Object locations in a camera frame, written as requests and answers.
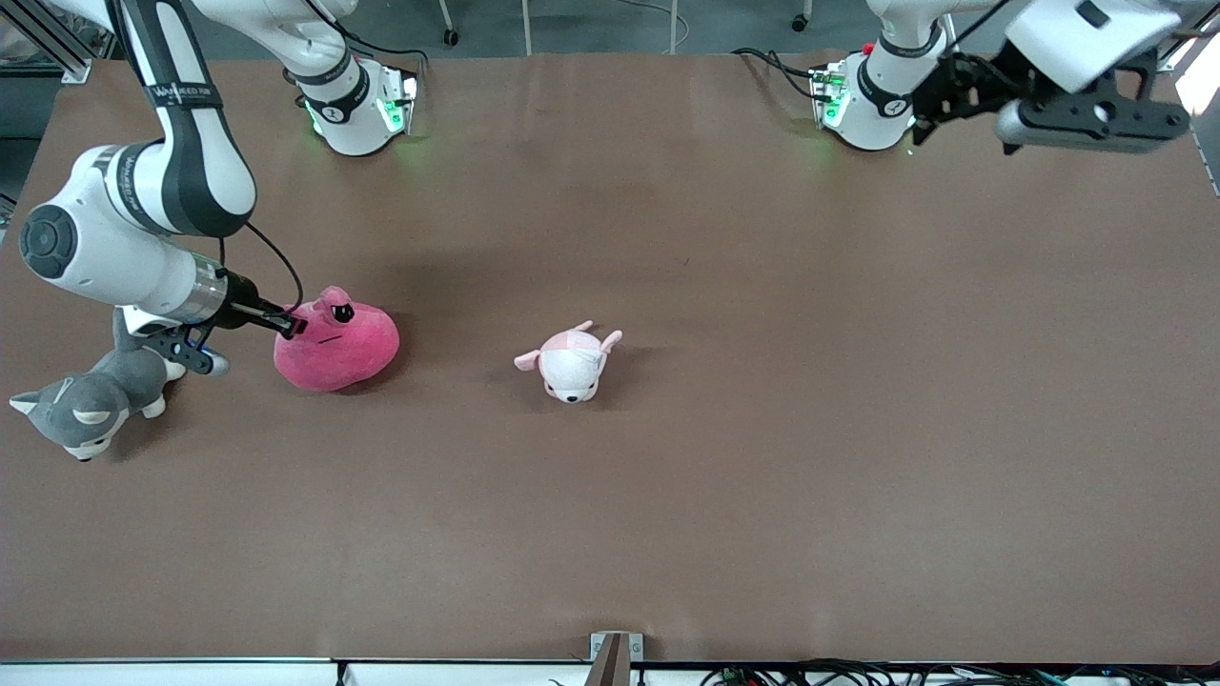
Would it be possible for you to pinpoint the round hot pink plush toy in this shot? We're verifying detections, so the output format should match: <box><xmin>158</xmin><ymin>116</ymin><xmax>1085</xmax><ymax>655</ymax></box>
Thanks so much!
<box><xmin>274</xmin><ymin>286</ymin><xmax>401</xmax><ymax>393</ymax></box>

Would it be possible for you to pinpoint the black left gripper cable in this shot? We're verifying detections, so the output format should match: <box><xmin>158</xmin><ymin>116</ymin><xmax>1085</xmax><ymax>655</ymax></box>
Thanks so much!
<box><xmin>948</xmin><ymin>0</ymin><xmax>1013</xmax><ymax>58</ymax></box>

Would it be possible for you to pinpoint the black right arm base cable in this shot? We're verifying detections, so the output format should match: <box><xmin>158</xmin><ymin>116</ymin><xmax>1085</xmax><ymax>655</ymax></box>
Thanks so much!
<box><xmin>295</xmin><ymin>0</ymin><xmax>427</xmax><ymax>96</ymax></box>

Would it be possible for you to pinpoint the tangled black cable bundle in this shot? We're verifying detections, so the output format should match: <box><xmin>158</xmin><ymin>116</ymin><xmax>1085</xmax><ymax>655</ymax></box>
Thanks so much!
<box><xmin>701</xmin><ymin>659</ymin><xmax>1220</xmax><ymax>686</ymax></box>

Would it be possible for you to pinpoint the aluminium frame post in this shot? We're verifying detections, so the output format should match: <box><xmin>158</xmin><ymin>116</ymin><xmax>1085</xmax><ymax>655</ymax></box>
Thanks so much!
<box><xmin>0</xmin><ymin>0</ymin><xmax>93</xmax><ymax>85</ymax></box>

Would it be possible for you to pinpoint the black arm base cable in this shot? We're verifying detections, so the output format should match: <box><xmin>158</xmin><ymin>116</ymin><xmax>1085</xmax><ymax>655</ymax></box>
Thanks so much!
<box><xmin>295</xmin><ymin>0</ymin><xmax>427</xmax><ymax>96</ymax></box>
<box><xmin>732</xmin><ymin>46</ymin><xmax>823</xmax><ymax>104</ymax></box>

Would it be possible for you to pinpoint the black left arm base cable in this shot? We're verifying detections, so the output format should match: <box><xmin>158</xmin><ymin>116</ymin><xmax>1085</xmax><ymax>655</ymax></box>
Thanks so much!
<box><xmin>732</xmin><ymin>46</ymin><xmax>823</xmax><ymax>104</ymax></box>

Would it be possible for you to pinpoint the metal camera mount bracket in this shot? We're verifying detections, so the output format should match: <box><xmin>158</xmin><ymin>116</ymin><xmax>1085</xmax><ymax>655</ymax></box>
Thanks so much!
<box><xmin>587</xmin><ymin>632</ymin><xmax>645</xmax><ymax>686</ymax></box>

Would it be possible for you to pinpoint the grey white husky plush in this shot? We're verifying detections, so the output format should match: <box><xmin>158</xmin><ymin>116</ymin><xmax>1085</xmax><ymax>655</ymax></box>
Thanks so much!
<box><xmin>10</xmin><ymin>310</ymin><xmax>188</xmax><ymax>463</ymax></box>

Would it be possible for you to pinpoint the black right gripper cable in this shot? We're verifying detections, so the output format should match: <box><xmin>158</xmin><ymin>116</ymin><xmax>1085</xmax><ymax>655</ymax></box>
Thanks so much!
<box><xmin>217</xmin><ymin>221</ymin><xmax>306</xmax><ymax>315</ymax></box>

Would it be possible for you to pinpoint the pale pink white puppy plush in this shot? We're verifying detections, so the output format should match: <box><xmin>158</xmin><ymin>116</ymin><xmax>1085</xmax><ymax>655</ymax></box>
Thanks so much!
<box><xmin>514</xmin><ymin>320</ymin><xmax>624</xmax><ymax>404</ymax></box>

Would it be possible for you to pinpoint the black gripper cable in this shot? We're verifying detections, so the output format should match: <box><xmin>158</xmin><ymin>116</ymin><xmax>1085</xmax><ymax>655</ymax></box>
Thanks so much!
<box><xmin>217</xmin><ymin>221</ymin><xmax>306</xmax><ymax>315</ymax></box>
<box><xmin>948</xmin><ymin>0</ymin><xmax>1013</xmax><ymax>58</ymax></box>

